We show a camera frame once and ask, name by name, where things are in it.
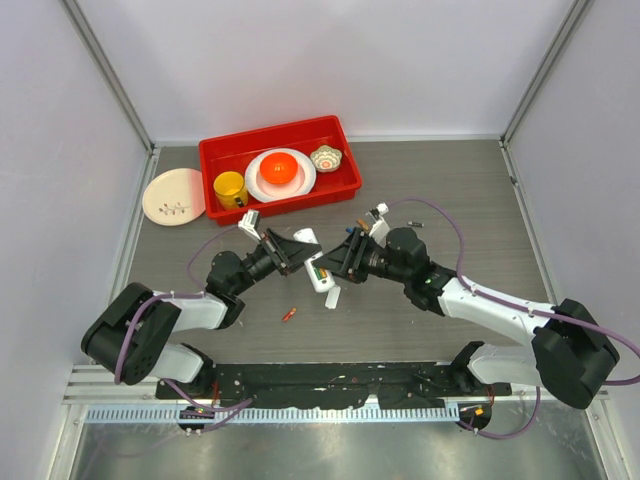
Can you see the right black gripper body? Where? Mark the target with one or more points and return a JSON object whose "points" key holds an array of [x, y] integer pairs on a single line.
{"points": [[369, 259]]}

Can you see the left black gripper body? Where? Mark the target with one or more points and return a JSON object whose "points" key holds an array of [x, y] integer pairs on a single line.
{"points": [[269, 247]]}

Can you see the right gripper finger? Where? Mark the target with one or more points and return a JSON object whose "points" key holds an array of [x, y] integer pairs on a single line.
{"points": [[338, 268], [343, 250]]}

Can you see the yellow mug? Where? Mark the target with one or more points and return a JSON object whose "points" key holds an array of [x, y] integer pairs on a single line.
{"points": [[230, 190]]}

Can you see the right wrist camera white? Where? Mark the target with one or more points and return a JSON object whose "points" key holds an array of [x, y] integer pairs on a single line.
{"points": [[378, 228]]}

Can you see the pink floral plate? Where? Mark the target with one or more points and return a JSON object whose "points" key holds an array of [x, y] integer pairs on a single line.
{"points": [[175, 197]]}

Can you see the white remote control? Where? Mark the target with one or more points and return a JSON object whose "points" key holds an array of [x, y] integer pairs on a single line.
{"points": [[319, 286]]}

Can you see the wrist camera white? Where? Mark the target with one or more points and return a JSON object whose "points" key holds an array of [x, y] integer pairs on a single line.
{"points": [[378, 228], [249, 225]]}

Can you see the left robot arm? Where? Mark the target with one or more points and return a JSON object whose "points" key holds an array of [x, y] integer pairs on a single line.
{"points": [[131, 337]]}

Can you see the white battery cover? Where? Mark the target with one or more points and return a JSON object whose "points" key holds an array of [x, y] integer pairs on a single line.
{"points": [[332, 297]]}

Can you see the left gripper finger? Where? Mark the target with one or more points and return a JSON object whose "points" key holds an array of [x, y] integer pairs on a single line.
{"points": [[291, 248], [302, 260]]}

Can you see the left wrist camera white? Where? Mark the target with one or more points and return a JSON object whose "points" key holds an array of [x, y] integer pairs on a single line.
{"points": [[249, 225]]}

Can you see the red battery near front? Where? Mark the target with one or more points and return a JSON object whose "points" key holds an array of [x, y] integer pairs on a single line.
{"points": [[289, 315]]}

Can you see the red plastic bin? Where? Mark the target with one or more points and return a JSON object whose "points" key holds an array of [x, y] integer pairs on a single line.
{"points": [[234, 152]]}

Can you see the orange bowl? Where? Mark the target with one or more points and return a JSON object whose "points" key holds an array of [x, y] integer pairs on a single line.
{"points": [[278, 168]]}

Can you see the slotted cable duct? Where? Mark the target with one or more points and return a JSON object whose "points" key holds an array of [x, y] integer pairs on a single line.
{"points": [[186, 414]]}

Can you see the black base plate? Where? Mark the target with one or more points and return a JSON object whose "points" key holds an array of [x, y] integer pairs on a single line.
{"points": [[337, 386]]}

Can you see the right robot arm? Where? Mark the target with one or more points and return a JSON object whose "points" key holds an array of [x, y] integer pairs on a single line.
{"points": [[558, 347]]}

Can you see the small patterned dish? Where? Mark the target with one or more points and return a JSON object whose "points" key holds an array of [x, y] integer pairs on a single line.
{"points": [[326, 159]]}

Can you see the white plate in bin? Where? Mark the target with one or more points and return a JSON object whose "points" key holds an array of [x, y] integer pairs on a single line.
{"points": [[265, 192]]}

